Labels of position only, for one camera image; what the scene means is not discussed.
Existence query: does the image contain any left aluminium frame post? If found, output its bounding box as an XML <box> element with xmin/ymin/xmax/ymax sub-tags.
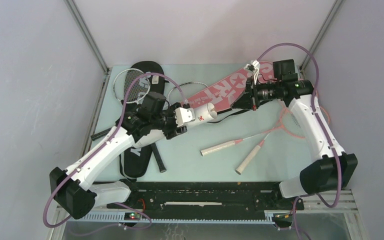
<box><xmin>64</xmin><ymin>0</ymin><xmax>111</xmax><ymax>154</ymax></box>

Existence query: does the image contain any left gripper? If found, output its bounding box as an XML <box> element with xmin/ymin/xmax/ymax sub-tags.
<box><xmin>151</xmin><ymin>102</ymin><xmax>188</xmax><ymax>140</ymax></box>

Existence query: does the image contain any black racket bag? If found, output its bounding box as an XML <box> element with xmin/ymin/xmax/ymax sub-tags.
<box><xmin>119</xmin><ymin>61</ymin><xmax>167</xmax><ymax>182</ymax></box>

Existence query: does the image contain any aluminium frame post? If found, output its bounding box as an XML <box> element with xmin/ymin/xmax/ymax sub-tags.
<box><xmin>308</xmin><ymin>0</ymin><xmax>346</xmax><ymax>56</ymax></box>
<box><xmin>64</xmin><ymin>0</ymin><xmax>111</xmax><ymax>154</ymax></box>

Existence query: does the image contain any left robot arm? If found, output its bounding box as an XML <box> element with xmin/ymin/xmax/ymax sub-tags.
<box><xmin>49</xmin><ymin>92</ymin><xmax>195</xmax><ymax>220</ymax></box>

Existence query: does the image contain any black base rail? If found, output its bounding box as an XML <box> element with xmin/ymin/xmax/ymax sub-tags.
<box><xmin>122</xmin><ymin>179</ymin><xmax>304</xmax><ymax>221</ymax></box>

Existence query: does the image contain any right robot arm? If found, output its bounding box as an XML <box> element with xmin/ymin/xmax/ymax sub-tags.
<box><xmin>231</xmin><ymin>59</ymin><xmax>358</xmax><ymax>209</ymax></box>

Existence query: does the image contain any right aluminium frame post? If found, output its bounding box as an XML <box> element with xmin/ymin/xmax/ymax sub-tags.
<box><xmin>308</xmin><ymin>0</ymin><xmax>346</xmax><ymax>56</ymax></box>

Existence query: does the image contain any white racket under pink bag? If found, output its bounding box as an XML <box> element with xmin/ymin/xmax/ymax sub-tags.
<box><xmin>90</xmin><ymin>81</ymin><xmax>209</xmax><ymax>141</ymax></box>

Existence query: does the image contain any white shuttlecock tube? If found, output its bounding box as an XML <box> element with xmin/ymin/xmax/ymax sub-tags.
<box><xmin>186</xmin><ymin>102</ymin><xmax>218</xmax><ymax>128</ymax></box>

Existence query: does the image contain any pink sport racket bag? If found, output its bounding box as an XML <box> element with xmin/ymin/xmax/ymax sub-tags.
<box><xmin>187</xmin><ymin>67</ymin><xmax>256</xmax><ymax>113</ymax></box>

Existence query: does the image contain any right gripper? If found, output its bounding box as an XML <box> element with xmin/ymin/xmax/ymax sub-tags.
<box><xmin>231</xmin><ymin>76</ymin><xmax>281</xmax><ymax>111</ymax></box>

